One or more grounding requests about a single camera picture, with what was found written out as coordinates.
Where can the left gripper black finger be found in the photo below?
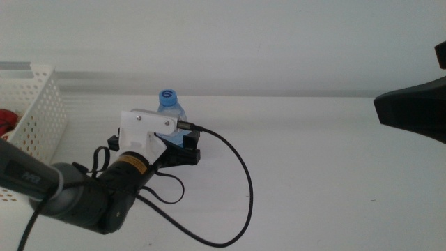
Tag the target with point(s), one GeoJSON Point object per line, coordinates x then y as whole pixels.
{"type": "Point", "coordinates": [188, 153]}
{"type": "Point", "coordinates": [113, 143]}

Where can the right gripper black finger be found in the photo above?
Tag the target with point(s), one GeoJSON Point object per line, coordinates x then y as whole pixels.
{"type": "Point", "coordinates": [414, 108]}
{"type": "Point", "coordinates": [442, 54]}

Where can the clear water bottle blue cap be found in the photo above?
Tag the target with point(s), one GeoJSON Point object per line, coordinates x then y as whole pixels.
{"type": "Point", "coordinates": [168, 99]}

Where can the red cola can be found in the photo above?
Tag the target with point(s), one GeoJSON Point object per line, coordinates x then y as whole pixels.
{"type": "Point", "coordinates": [7, 120]}

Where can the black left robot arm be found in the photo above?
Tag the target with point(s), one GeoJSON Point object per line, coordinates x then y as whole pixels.
{"type": "Point", "coordinates": [52, 195]}

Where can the white perforated plastic basket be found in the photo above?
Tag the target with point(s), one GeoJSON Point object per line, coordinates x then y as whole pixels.
{"type": "Point", "coordinates": [43, 104]}

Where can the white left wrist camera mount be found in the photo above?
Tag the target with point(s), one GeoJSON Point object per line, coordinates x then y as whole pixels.
{"type": "Point", "coordinates": [143, 129]}

